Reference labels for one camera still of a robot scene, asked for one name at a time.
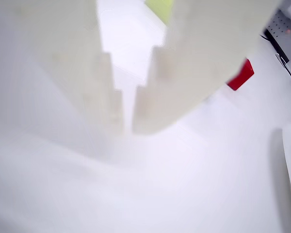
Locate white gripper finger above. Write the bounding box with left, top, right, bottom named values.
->
left=132, top=0, right=282, bottom=134
left=0, top=0, right=125, bottom=175

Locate red cube block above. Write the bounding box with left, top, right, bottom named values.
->
left=226, top=58, right=255, bottom=91

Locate yellow-green rectangular block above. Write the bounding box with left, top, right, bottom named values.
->
left=145, top=0, right=174, bottom=25

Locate black edge strip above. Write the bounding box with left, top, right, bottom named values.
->
left=263, top=28, right=290, bottom=64

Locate white perforated board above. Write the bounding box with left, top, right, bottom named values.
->
left=266, top=11, right=291, bottom=63

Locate white flat bracket tab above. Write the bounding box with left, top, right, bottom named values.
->
left=275, top=52, right=291, bottom=72

